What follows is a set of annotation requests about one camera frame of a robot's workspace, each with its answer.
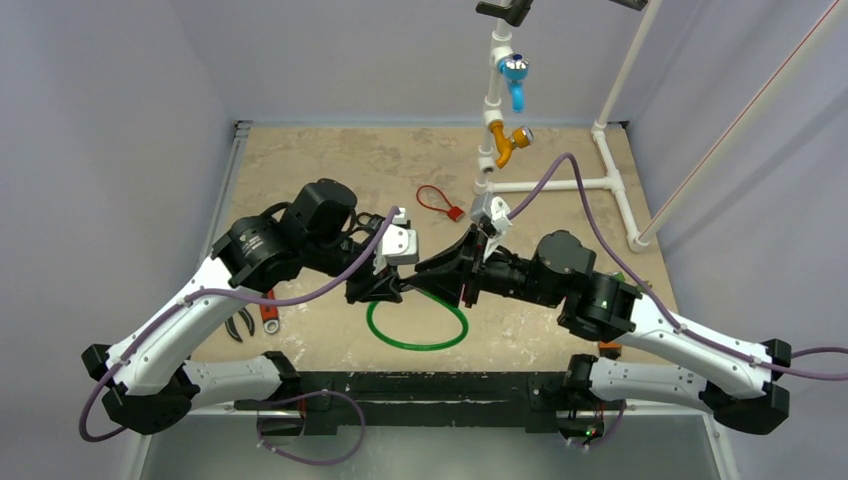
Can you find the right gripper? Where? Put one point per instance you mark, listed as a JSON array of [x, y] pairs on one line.
[[475, 268]]

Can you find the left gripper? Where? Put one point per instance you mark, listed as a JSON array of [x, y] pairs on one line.
[[369, 286]]

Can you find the green cable lock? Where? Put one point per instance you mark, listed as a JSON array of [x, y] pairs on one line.
[[426, 325]]

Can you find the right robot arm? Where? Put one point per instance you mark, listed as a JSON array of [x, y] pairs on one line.
[[735, 381]]

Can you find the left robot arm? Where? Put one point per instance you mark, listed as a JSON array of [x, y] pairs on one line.
[[149, 381]]

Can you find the red adjustable wrench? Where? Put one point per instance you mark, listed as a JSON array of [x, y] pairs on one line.
[[270, 319]]

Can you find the orange faucet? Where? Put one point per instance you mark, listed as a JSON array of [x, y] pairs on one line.
[[506, 144]]

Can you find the green pipe fitting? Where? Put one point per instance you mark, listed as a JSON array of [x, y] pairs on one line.
[[624, 278]]

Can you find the orange black brush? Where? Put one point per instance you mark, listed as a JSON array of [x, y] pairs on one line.
[[610, 347]]

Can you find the blue faucet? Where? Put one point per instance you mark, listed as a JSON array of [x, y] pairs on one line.
[[514, 69]]

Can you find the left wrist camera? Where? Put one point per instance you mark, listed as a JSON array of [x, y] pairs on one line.
[[399, 245]]

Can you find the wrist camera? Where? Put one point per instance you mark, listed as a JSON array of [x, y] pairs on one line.
[[490, 214], [399, 245]]

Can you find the red cable lock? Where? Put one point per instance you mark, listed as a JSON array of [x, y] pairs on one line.
[[432, 198]]

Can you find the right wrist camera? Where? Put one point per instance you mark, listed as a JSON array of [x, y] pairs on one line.
[[490, 214]]

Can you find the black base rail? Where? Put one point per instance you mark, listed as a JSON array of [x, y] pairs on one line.
[[536, 402]]

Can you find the white PVC pipe frame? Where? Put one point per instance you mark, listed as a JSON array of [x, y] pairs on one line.
[[509, 15]]

